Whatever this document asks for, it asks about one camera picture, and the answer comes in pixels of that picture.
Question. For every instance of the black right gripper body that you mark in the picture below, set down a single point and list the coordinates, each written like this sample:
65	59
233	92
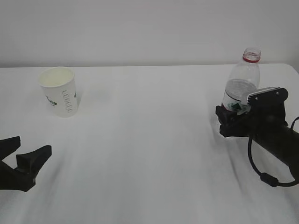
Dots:
250	123

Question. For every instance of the clear Nongfu Spring water bottle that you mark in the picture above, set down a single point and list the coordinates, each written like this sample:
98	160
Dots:
244	79

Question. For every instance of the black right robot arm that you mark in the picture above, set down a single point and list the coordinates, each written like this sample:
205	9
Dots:
268	128

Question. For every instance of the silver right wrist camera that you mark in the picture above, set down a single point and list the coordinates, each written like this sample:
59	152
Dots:
268	100

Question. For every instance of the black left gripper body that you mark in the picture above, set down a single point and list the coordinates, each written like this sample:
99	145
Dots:
15	179

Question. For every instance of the white paper cup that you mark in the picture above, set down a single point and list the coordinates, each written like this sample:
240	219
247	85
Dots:
58	85

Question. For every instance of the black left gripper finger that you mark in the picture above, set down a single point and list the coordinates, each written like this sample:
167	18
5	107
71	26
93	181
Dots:
31	163
8	146

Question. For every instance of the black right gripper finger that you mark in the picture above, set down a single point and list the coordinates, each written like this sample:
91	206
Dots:
227	118

